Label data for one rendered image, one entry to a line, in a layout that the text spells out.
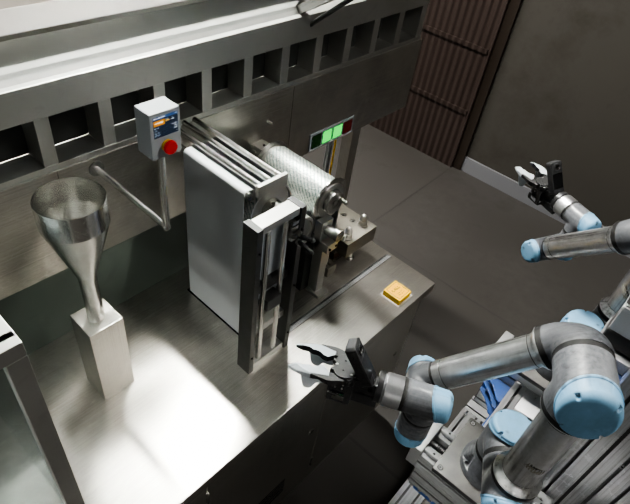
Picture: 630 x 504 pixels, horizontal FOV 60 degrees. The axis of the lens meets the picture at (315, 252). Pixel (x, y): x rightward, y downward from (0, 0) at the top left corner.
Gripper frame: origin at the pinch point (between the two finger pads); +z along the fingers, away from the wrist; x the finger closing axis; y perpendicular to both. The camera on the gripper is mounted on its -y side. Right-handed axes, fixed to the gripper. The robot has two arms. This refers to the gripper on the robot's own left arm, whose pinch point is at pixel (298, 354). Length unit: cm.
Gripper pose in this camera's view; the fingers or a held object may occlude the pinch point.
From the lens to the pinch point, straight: 124.0
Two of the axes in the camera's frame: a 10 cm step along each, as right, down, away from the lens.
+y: -1.6, 8.1, 5.6
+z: -9.6, -2.7, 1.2
